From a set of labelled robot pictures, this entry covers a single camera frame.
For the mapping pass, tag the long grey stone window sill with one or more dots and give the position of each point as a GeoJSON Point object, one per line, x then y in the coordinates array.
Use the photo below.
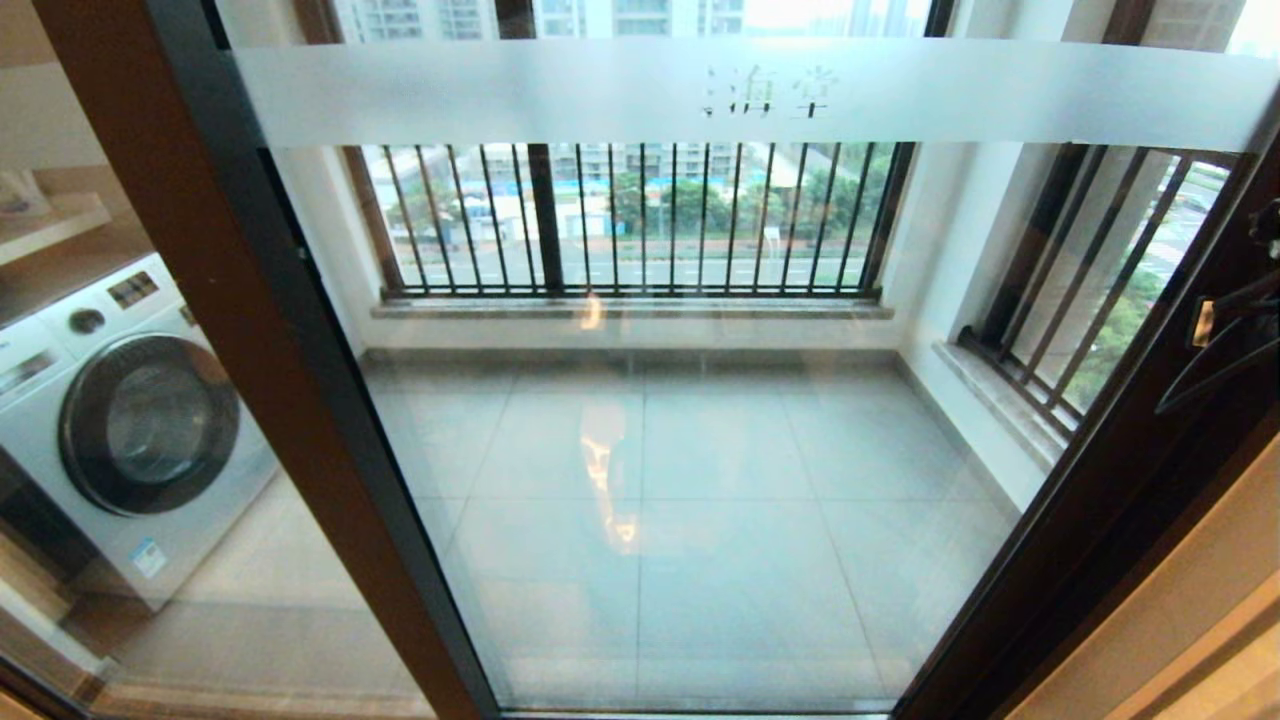
{"type": "Point", "coordinates": [640, 308]}

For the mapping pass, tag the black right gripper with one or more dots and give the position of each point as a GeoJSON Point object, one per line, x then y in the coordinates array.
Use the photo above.
{"type": "Point", "coordinates": [1225, 318]}

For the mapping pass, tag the narrow dark window frame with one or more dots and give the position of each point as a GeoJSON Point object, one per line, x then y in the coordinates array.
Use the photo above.
{"type": "Point", "coordinates": [1040, 250]}

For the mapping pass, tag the long black window railing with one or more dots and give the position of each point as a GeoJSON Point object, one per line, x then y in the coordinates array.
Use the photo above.
{"type": "Point", "coordinates": [700, 290]}

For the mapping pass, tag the short grey stone window sill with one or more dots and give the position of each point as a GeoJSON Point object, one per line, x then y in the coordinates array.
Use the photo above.
{"type": "Point", "coordinates": [1000, 405]}

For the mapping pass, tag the brown sliding door with lock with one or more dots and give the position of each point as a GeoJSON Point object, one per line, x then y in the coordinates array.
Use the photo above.
{"type": "Point", "coordinates": [700, 95]}

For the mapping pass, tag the short black window railing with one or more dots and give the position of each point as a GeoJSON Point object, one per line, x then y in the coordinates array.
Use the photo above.
{"type": "Point", "coordinates": [1080, 320]}

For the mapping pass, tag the brown glass door without lock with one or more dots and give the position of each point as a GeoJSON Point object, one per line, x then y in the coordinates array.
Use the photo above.
{"type": "Point", "coordinates": [250, 300]}

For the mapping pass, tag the silver front-load washing machine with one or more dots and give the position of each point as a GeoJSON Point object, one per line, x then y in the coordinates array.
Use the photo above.
{"type": "Point", "coordinates": [150, 420]}

